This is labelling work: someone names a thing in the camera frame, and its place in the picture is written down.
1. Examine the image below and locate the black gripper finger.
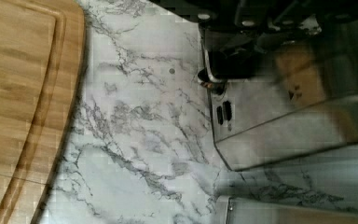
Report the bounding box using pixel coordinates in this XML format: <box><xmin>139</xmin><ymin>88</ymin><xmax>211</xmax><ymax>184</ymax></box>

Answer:
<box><xmin>200</xmin><ymin>25</ymin><xmax>260</xmax><ymax>80</ymax></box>

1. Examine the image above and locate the silver two-slot toaster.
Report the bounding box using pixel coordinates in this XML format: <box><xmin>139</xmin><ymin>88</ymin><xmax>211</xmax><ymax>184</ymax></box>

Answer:
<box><xmin>208</xmin><ymin>21</ymin><xmax>358</xmax><ymax>172</ymax></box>

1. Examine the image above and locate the steel pot with lid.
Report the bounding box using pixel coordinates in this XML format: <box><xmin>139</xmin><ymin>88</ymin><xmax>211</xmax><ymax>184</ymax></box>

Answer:
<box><xmin>212</xmin><ymin>195</ymin><xmax>358</xmax><ymax>224</ymax></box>

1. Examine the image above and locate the bamboo cutting board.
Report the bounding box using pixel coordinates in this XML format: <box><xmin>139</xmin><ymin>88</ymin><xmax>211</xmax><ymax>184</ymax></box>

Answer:
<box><xmin>0</xmin><ymin>0</ymin><xmax>86</xmax><ymax>224</ymax></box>

